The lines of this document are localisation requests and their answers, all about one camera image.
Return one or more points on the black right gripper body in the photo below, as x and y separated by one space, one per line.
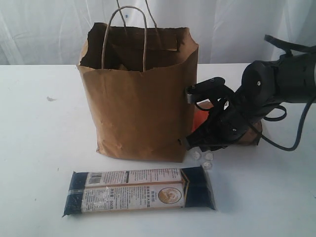
226 126

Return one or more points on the white candy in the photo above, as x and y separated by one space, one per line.
208 156
207 165
196 155

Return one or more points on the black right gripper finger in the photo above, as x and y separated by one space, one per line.
194 140
208 147

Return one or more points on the brown pouch with orange label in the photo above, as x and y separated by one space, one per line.
200 116

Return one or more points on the dark blue noodle packet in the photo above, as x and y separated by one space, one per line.
163 188

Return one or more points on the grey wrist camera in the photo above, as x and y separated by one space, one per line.
191 95

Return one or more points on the small paper scrap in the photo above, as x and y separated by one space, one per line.
50 99

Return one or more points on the brown paper shopping bag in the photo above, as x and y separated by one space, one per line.
135 81

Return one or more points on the white backdrop curtain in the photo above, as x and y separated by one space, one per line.
227 31

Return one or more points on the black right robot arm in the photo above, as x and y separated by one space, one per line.
264 87

